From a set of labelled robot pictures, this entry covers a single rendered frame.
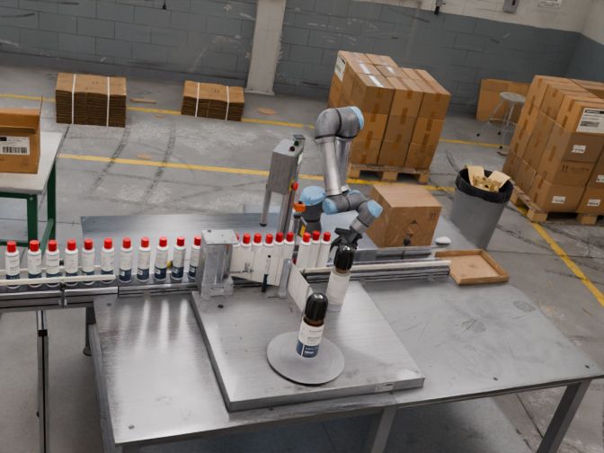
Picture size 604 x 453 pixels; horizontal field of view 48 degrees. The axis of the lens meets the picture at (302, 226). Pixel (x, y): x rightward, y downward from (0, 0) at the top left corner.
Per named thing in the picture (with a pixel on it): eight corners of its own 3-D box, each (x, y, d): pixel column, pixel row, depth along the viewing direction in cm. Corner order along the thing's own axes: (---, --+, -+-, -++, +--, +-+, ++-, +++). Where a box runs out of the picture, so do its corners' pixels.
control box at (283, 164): (265, 190, 299) (272, 150, 290) (277, 176, 313) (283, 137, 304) (288, 196, 297) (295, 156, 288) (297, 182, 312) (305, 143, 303)
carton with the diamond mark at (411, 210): (379, 252, 357) (391, 206, 344) (361, 228, 377) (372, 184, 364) (429, 250, 368) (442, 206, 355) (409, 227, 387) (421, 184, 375)
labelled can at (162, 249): (155, 281, 295) (158, 241, 285) (153, 275, 299) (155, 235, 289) (166, 280, 297) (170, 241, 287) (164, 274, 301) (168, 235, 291)
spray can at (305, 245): (298, 275, 319) (306, 237, 309) (292, 270, 322) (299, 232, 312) (307, 272, 322) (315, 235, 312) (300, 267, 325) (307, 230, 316)
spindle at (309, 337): (298, 364, 262) (312, 304, 248) (291, 349, 269) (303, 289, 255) (320, 362, 265) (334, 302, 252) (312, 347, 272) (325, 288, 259)
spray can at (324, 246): (316, 273, 323) (324, 236, 313) (312, 267, 327) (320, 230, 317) (326, 272, 325) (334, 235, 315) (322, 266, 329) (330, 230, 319)
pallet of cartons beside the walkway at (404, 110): (429, 184, 661) (454, 96, 619) (347, 178, 641) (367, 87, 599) (392, 136, 763) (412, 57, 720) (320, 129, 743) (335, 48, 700)
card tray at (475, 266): (458, 285, 345) (461, 278, 344) (433, 257, 366) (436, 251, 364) (507, 281, 357) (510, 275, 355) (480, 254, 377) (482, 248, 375)
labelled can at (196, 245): (189, 279, 301) (193, 240, 291) (187, 273, 305) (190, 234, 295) (200, 279, 303) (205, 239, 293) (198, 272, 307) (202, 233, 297)
